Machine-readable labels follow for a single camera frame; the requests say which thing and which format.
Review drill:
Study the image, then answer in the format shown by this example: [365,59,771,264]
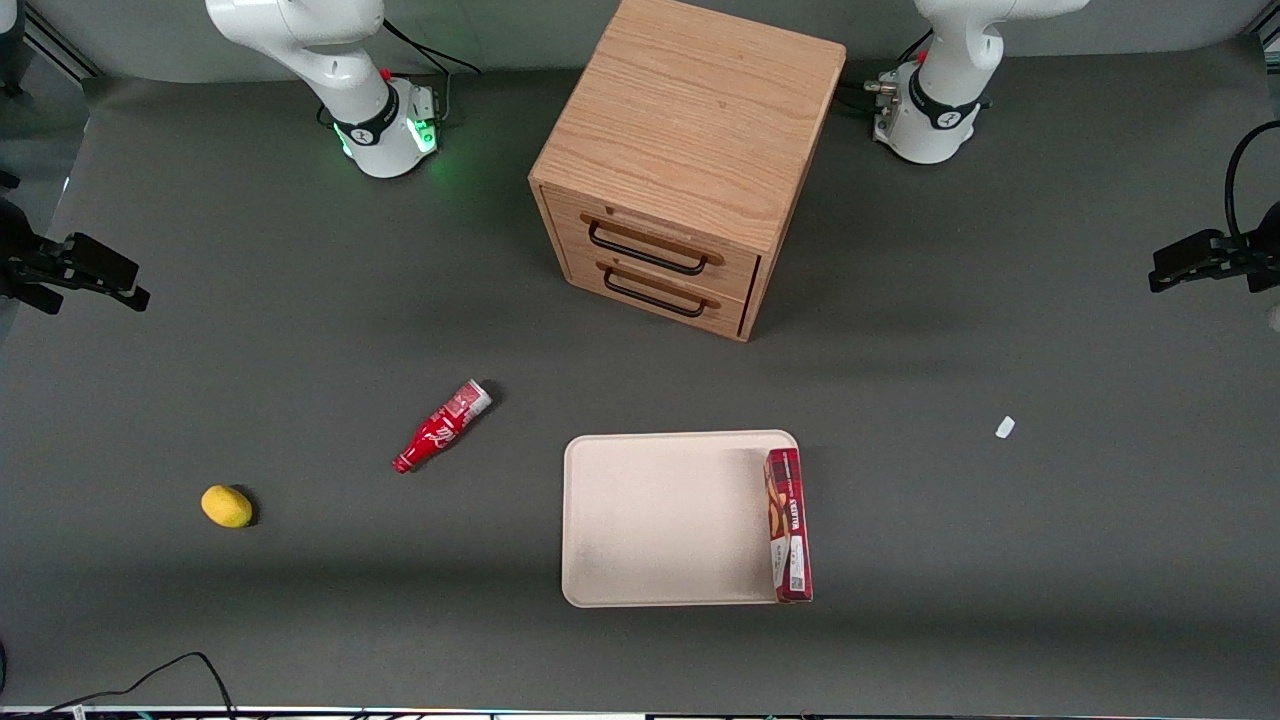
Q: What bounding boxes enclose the cream plastic tray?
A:
[562,430,807,609]

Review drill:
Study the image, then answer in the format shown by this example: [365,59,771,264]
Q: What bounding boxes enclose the yellow lemon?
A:
[200,484,254,529]

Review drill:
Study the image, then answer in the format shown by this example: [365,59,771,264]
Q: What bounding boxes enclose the black drawer handle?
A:
[587,220,710,277]
[602,267,708,320]

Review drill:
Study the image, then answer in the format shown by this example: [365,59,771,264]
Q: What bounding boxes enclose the red cola bottle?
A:
[392,378,494,475]

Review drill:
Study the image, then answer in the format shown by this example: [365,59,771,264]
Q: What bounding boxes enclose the dark grey table mat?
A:
[0,40,1280,717]

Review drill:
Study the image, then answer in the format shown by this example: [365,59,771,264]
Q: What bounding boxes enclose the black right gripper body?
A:
[0,198,67,314]

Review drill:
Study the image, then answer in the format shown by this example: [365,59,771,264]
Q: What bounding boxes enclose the black right arm base cable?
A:
[383,18,482,126]

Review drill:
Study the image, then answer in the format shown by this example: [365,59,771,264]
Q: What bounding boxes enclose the black stand post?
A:
[0,0,29,98]

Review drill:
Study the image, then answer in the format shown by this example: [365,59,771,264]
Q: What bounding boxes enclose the wooden two-drawer cabinet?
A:
[528,0,848,344]

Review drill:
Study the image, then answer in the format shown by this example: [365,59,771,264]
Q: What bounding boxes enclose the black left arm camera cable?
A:
[1224,120,1280,243]

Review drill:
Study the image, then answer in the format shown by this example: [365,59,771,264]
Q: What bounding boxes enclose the black cable on table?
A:
[30,652,237,720]

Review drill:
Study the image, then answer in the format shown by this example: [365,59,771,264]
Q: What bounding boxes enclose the black left arm base cables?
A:
[838,28,936,116]

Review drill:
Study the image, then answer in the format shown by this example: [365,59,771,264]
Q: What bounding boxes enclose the red cookie box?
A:
[764,447,814,604]

